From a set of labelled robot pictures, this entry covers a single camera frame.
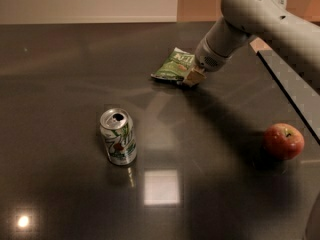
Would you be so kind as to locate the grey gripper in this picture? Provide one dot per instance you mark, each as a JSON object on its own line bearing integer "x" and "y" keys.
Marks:
{"x": 207, "y": 58}

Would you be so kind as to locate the green jalapeno chip bag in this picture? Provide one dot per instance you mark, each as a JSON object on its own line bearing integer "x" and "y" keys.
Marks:
{"x": 175, "y": 67}

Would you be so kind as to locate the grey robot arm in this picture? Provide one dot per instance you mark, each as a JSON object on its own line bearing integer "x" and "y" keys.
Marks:
{"x": 292, "y": 38}

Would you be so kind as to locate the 7up soda can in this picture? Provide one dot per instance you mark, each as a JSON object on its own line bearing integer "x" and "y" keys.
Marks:
{"x": 117, "y": 132}

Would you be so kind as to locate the red apple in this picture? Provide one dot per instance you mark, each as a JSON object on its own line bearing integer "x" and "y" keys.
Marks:
{"x": 283, "y": 141}

